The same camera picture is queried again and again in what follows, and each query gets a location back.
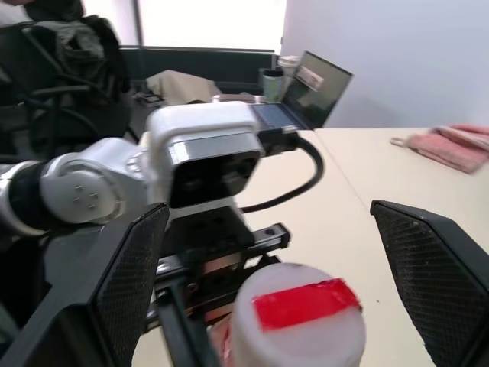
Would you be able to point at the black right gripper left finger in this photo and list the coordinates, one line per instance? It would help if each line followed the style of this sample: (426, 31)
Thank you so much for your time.
(114, 283)

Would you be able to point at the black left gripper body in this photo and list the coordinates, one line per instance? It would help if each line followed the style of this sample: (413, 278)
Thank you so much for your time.
(214, 237)

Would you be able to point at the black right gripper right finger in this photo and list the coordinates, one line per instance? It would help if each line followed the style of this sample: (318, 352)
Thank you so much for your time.
(431, 275)

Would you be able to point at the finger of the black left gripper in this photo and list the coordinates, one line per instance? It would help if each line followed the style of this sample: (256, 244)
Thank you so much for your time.
(187, 329)

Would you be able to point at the white-capped drink bottle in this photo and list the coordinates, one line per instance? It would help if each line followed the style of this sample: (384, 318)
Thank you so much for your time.
(302, 325)

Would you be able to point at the pink towel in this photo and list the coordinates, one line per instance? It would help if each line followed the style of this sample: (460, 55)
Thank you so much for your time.
(447, 147)

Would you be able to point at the beige bag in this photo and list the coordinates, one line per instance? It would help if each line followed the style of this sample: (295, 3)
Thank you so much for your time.
(183, 86)

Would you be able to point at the green white tumbler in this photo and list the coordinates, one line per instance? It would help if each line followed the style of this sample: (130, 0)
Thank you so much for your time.
(272, 86)

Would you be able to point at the black desk partition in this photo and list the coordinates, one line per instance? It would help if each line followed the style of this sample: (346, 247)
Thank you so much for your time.
(214, 63)

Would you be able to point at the open dark laptop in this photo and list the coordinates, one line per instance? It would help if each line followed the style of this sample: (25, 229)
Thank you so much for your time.
(317, 95)

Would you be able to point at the white paper cup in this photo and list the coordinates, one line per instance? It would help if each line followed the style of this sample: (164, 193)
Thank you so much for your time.
(289, 67)

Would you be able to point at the black office chair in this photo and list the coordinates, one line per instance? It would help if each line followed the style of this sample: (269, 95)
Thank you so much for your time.
(57, 103)

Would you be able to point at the dark jacket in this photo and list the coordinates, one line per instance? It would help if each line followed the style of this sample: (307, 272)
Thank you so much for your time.
(88, 42)

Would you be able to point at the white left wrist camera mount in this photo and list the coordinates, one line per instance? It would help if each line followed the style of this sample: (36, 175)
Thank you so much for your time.
(198, 126)

